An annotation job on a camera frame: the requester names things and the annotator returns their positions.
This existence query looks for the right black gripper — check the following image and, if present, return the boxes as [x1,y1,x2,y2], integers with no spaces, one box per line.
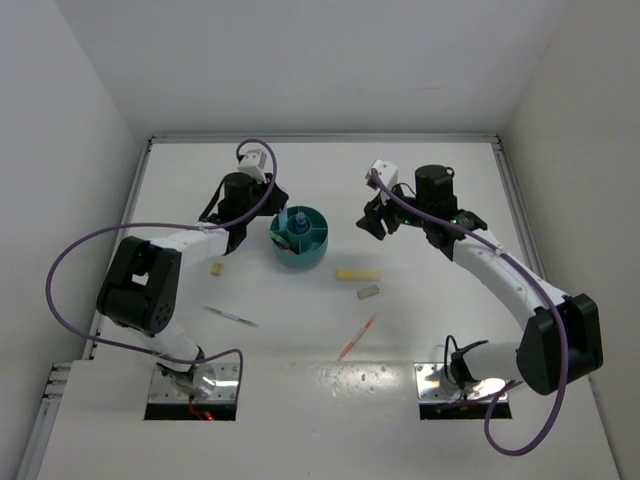
[357,179,431,240]

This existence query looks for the green correction tape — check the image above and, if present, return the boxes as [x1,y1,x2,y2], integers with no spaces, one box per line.
[269,231,291,249]

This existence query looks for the yellow highlighter marker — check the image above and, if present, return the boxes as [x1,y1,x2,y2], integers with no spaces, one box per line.
[335,269,381,282]

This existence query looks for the blue cap spray bottle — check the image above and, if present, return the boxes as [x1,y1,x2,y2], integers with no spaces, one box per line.
[294,211,309,235]

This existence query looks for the tan eraser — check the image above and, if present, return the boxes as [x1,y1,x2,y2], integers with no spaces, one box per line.
[211,262,223,276]

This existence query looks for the grey eraser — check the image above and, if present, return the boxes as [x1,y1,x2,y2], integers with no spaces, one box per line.
[357,285,380,300]

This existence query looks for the blue highlighter marker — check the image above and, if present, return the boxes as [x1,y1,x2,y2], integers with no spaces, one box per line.
[278,208,288,238]

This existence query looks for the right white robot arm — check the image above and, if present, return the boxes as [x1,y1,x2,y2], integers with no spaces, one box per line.
[356,160,604,395]

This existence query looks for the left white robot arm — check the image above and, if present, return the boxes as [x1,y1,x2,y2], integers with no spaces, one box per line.
[97,172,289,375]

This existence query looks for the teal round organizer container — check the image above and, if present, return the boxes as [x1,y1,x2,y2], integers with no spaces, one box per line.
[268,206,329,270]

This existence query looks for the red pen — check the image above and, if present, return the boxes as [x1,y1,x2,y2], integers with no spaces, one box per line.
[337,314,377,361]

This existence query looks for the green pen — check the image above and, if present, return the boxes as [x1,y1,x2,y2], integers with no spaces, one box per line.
[203,306,259,328]

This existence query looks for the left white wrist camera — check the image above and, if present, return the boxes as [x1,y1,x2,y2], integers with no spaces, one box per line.
[237,149,267,184]

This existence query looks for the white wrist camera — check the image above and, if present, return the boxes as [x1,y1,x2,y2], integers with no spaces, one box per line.
[365,159,398,189]
[237,149,267,184]

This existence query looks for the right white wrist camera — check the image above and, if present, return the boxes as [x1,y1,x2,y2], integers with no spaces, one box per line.
[365,159,398,189]

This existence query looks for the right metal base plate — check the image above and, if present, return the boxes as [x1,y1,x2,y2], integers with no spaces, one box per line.
[414,362,506,405]

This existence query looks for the metal base plate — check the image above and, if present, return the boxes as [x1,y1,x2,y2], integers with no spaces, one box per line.
[414,362,506,405]
[148,363,239,404]

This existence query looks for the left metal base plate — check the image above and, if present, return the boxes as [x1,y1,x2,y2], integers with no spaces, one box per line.
[148,363,239,404]

